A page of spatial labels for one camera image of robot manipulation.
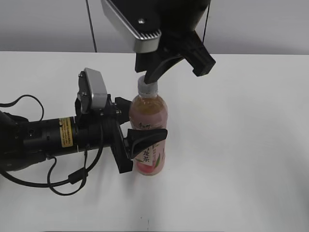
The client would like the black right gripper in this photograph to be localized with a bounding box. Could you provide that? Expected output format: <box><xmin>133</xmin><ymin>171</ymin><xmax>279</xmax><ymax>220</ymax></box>
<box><xmin>135</xmin><ymin>0</ymin><xmax>216</xmax><ymax>84</ymax></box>

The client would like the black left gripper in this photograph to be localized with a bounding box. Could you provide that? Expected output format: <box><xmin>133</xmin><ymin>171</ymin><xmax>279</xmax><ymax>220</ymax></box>
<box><xmin>74</xmin><ymin>94</ymin><xmax>168</xmax><ymax>174</ymax></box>

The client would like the white bottle cap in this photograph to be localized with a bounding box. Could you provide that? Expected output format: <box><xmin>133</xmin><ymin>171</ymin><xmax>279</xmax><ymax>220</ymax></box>
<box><xmin>138</xmin><ymin>75</ymin><xmax>158</xmax><ymax>96</ymax></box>

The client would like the pink peach tea bottle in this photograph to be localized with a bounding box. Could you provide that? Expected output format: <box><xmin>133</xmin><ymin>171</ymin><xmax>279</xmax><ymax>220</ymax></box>
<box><xmin>129</xmin><ymin>91</ymin><xmax>169</xmax><ymax>176</ymax></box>

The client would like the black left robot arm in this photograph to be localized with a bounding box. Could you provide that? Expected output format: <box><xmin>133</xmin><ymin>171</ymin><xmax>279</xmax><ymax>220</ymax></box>
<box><xmin>0</xmin><ymin>97</ymin><xmax>168</xmax><ymax>174</ymax></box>

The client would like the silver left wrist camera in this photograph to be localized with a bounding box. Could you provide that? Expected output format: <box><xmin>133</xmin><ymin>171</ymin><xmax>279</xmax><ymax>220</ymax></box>
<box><xmin>77</xmin><ymin>68</ymin><xmax>108</xmax><ymax>114</ymax></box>

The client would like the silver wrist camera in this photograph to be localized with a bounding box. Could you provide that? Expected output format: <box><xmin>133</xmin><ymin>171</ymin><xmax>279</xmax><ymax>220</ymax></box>
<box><xmin>101</xmin><ymin>0</ymin><xmax>162</xmax><ymax>53</ymax></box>
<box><xmin>77</xmin><ymin>68</ymin><xmax>108</xmax><ymax>114</ymax></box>

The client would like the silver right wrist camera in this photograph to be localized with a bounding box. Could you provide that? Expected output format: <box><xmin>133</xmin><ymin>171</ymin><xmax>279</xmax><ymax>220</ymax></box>
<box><xmin>101</xmin><ymin>0</ymin><xmax>162</xmax><ymax>53</ymax></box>

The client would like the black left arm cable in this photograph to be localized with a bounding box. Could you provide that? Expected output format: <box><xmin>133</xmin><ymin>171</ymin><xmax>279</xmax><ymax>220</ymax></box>
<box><xmin>0</xmin><ymin>95</ymin><xmax>104</xmax><ymax>196</ymax></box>

